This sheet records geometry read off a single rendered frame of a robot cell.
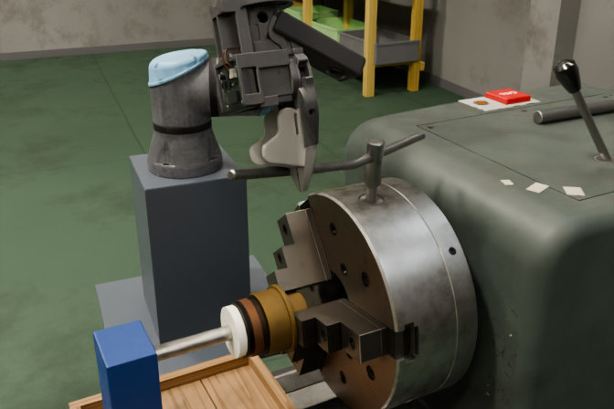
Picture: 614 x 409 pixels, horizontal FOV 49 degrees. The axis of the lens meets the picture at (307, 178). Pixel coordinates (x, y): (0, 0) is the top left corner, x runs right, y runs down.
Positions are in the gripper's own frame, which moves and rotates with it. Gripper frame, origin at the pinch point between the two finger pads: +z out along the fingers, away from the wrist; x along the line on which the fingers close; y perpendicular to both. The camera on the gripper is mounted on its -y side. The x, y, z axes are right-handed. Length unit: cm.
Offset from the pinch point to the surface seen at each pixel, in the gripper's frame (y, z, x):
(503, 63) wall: -358, -33, -355
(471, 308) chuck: -20.7, 20.4, -1.8
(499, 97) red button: -56, -6, -31
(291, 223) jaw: -5.7, 7.2, -19.6
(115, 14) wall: -136, -171, -715
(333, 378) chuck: -9.3, 31.4, -22.0
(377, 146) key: -13.3, -1.8, -6.0
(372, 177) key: -13.0, 2.1, -8.1
